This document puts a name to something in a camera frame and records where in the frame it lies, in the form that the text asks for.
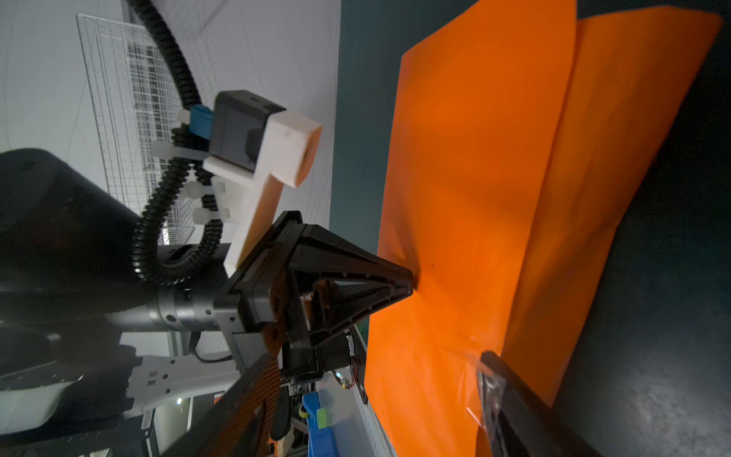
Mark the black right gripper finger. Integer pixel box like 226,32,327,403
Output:
478,352,600,456

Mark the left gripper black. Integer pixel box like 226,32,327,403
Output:
214,211,414,383

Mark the clear tape piece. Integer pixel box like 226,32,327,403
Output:
466,354,506,434

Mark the orange wrapping paper sheet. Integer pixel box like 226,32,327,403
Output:
365,1,730,456

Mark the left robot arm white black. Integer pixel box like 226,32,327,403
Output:
1,1,414,440

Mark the green table mat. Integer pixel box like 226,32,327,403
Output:
330,1,730,456

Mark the white wire basket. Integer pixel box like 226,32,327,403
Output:
76,13,181,214

